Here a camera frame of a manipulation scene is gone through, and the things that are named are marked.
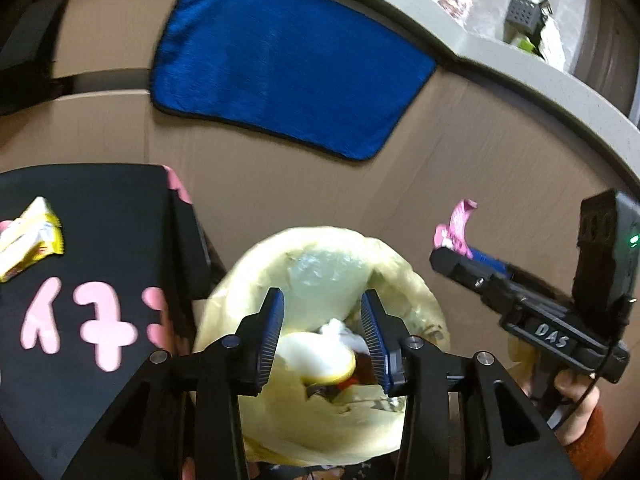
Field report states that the white yellow snack bag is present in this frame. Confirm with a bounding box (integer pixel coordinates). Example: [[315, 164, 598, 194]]
[[277, 332, 357, 386]]

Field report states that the yellow trash bag bin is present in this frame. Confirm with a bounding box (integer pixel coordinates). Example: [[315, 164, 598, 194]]
[[194, 226, 450, 466]]

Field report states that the grey kitchen countertop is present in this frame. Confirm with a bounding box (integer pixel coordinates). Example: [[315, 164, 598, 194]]
[[361, 0, 639, 185]]

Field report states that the right hand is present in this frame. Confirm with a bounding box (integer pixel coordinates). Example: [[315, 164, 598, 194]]
[[554, 370, 600, 446]]

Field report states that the orange knit right sleeve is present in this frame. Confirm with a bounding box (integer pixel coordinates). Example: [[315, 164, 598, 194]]
[[565, 406, 614, 480]]

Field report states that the black pink patterned tablecloth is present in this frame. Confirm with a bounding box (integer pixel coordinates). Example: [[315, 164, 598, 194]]
[[1, 164, 214, 479]]

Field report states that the yellow white candy wrapper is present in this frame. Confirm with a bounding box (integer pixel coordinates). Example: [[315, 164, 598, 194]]
[[0, 196, 64, 283]]

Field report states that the blue hanging towel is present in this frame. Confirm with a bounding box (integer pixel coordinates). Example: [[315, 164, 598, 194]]
[[150, 0, 436, 162]]

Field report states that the black utensil holder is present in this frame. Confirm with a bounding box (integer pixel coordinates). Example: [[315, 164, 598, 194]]
[[506, 0, 553, 42]]

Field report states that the black hanging cloth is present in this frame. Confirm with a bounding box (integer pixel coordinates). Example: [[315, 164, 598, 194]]
[[1, 0, 68, 116]]

